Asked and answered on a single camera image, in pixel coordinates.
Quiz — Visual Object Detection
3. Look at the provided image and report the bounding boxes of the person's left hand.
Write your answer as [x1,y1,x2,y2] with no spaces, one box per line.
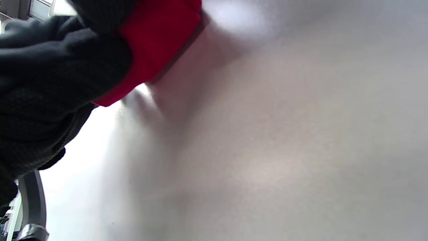
[66,0,138,34]

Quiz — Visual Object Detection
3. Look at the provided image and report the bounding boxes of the person's right hand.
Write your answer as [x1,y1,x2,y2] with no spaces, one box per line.
[0,15,133,216]

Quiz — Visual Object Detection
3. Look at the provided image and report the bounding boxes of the grey hand controller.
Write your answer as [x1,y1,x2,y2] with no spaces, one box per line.
[14,170,50,241]

